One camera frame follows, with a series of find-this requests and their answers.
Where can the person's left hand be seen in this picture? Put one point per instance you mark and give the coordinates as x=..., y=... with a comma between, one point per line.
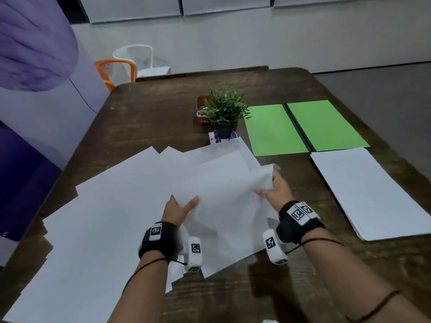
x=173, y=213

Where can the person's right hand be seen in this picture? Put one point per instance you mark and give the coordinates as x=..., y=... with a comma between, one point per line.
x=279, y=195

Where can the person's right thumb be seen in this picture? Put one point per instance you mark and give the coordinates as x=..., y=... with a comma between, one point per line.
x=261, y=191

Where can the person's left thumb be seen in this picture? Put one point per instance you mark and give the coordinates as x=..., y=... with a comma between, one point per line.
x=191, y=203

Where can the white paper sheet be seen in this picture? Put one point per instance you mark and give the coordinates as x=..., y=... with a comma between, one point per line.
x=229, y=211

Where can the person's left forearm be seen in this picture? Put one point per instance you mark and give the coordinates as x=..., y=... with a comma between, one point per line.
x=141, y=292

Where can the person's right forearm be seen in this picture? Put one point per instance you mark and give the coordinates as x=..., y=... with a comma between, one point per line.
x=343, y=275

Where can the open green folder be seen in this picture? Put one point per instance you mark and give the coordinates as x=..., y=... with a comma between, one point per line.
x=272, y=131

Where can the white and purple card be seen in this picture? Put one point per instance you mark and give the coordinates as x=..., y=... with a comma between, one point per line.
x=213, y=137

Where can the potted green plant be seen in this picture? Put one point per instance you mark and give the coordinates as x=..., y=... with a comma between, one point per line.
x=225, y=109

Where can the small brown labelled box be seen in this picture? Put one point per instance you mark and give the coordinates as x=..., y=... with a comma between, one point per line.
x=201, y=112

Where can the pile of scattered white papers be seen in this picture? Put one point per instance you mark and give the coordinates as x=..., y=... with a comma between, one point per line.
x=101, y=232

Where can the neat white paper stack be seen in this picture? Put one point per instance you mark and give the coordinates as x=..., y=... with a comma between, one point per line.
x=370, y=195

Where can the white chair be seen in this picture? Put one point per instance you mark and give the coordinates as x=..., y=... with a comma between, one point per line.
x=148, y=60

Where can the orange chair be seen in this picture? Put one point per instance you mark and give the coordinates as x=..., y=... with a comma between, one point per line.
x=114, y=65

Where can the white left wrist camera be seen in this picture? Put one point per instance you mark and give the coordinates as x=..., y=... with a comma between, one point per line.
x=193, y=253

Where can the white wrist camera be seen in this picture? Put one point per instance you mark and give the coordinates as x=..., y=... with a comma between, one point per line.
x=193, y=253
x=274, y=247

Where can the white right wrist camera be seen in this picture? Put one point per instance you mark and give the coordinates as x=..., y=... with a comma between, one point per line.
x=274, y=247

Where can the purple printed wall panel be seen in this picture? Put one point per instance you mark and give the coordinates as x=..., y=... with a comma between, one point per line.
x=33, y=97

